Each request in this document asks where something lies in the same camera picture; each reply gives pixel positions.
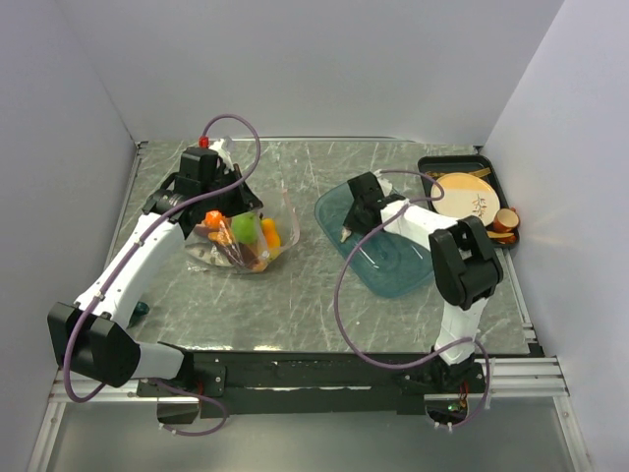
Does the black serving tray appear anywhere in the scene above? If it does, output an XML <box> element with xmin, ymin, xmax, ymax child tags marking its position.
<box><xmin>418</xmin><ymin>154</ymin><xmax>520</xmax><ymax>248</ymax></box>

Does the small brown ceramic cup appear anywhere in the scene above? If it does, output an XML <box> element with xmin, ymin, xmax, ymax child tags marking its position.
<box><xmin>492</xmin><ymin>207</ymin><xmax>520</xmax><ymax>233</ymax></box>

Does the green apple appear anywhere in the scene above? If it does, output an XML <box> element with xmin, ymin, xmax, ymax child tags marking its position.
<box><xmin>231</xmin><ymin>212</ymin><xmax>258</xmax><ymax>245</ymax></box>

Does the aluminium rail frame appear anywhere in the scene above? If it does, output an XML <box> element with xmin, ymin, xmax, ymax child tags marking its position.
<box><xmin>29</xmin><ymin>358</ymin><xmax>594</xmax><ymax>471</ymax></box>

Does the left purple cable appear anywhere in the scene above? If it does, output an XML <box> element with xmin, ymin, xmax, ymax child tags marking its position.
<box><xmin>62</xmin><ymin>113</ymin><xmax>261</xmax><ymax>438</ymax></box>

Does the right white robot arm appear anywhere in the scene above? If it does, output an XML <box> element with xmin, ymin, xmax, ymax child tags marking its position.
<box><xmin>333</xmin><ymin>170</ymin><xmax>503</xmax><ymax>391</ymax></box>

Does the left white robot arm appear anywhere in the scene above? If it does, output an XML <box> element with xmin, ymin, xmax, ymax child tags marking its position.
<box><xmin>47</xmin><ymin>139</ymin><xmax>262</xmax><ymax>395</ymax></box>

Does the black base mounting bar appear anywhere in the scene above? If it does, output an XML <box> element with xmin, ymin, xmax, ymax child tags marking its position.
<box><xmin>73</xmin><ymin>349</ymin><xmax>546</xmax><ymax>420</ymax></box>

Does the green paper cup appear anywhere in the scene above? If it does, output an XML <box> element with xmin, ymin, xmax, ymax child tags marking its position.
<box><xmin>133</xmin><ymin>302</ymin><xmax>149</xmax><ymax>317</ymax></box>

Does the orange tangerine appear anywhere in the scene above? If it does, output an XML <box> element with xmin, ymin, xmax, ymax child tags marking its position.
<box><xmin>202</xmin><ymin>210</ymin><xmax>226</xmax><ymax>231</ymax></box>

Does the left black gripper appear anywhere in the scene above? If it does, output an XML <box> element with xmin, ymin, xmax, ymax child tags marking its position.
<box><xmin>201</xmin><ymin>163</ymin><xmax>263</xmax><ymax>217</ymax></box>

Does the grey toy fish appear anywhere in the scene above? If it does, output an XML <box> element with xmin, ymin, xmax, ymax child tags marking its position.
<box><xmin>185</xmin><ymin>243</ymin><xmax>232</xmax><ymax>267</ymax></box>

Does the clear zip top bag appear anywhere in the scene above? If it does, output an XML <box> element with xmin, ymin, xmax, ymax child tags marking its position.
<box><xmin>184</xmin><ymin>188</ymin><xmax>301</xmax><ymax>272</ymax></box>

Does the teal transparent food tray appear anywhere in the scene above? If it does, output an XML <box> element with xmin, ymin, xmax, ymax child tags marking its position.
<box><xmin>314</xmin><ymin>183</ymin><xmax>433</xmax><ymax>299</ymax></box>

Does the wooden fork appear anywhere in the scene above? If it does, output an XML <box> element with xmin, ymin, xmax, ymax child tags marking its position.
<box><xmin>428</xmin><ymin>167</ymin><xmax>491</xmax><ymax>179</ymax></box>

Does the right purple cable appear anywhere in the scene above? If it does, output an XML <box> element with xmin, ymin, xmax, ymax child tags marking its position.
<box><xmin>333</xmin><ymin>169</ymin><xmax>491</xmax><ymax>430</ymax></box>

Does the cream and orange plate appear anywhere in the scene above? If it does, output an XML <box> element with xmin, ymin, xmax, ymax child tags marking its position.
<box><xmin>430</xmin><ymin>173</ymin><xmax>500</xmax><ymax>226</ymax></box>

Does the purple cable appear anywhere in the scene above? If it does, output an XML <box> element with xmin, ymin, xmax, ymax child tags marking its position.
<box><xmin>62</xmin><ymin>113</ymin><xmax>261</xmax><ymax>438</ymax></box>
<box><xmin>333</xmin><ymin>169</ymin><xmax>491</xmax><ymax>430</ymax></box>

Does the orange mango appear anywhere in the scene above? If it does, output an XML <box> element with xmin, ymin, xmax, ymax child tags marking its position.
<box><xmin>260</xmin><ymin>218</ymin><xmax>281</xmax><ymax>259</ymax></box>

